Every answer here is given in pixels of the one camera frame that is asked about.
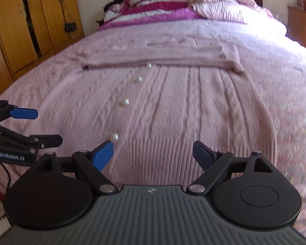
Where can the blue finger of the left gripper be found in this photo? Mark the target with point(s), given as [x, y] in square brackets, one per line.
[7, 111]
[11, 139]

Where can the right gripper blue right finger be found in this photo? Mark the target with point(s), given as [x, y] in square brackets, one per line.
[215, 165]

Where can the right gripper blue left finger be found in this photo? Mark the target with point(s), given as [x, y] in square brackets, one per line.
[88, 167]

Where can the pink cable knit cardigan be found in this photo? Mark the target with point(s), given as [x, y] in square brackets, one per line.
[153, 97]

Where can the wooden wardrobe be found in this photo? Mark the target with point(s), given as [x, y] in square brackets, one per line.
[31, 31]

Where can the small black hanging purse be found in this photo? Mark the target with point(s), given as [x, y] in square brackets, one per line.
[70, 27]

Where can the pink floral bed sheet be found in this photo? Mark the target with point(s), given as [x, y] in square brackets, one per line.
[277, 68]

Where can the magenta striped quilt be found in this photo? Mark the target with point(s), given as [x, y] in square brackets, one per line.
[137, 12]

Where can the pink checkered pillow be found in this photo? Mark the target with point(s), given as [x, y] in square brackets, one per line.
[240, 11]

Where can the wooden side cabinet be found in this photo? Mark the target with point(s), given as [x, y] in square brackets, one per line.
[297, 24]

